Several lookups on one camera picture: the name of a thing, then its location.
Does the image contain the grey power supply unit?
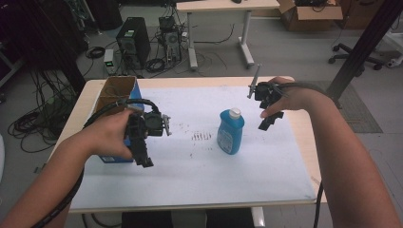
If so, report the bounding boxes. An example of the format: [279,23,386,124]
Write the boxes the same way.
[103,48,116,76]

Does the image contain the person's right hand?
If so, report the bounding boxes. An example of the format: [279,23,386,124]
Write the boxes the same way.
[259,76,321,120]

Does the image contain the dark curtain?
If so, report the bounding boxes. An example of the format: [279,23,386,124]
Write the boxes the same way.
[0,0,88,94]

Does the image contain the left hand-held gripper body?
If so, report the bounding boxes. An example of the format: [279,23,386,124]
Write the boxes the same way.
[126,107,173,141]

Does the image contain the black office chair base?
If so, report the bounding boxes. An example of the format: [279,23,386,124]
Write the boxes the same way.
[327,42,385,72]

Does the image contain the person's left hand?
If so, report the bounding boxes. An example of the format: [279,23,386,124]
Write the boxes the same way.
[67,108,136,161]

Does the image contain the grey floor mat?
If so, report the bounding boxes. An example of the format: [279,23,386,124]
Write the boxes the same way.
[308,80,384,134]

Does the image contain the blue detergent bottle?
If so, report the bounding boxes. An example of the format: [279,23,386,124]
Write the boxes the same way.
[216,107,246,156]

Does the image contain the white table mat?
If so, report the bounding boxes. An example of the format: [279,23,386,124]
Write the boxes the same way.
[70,85,317,210]

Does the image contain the black computer tower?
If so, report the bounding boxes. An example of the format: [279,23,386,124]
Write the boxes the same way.
[115,16,152,70]

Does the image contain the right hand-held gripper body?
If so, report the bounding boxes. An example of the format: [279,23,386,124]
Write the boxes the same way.
[247,64,288,110]

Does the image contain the white leg wooden desk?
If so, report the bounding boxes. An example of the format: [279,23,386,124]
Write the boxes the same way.
[175,0,281,71]

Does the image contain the open frame computer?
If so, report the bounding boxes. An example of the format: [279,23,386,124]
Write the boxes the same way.
[158,15,183,65]

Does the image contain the blue cardboard box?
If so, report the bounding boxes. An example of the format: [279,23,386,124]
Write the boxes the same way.
[93,75,145,164]

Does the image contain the small black cable coil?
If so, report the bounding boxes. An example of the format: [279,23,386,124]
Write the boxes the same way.
[85,46,106,60]

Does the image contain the black metal post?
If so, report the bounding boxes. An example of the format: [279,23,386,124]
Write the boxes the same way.
[325,0,403,109]

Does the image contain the tangled black floor cables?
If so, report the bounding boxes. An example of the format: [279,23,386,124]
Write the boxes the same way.
[7,67,79,154]

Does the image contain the person's dark pants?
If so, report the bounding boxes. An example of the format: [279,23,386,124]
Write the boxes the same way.
[121,207,256,228]

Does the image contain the open brown cardboard box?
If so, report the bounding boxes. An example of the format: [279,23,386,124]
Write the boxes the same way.
[278,0,344,32]

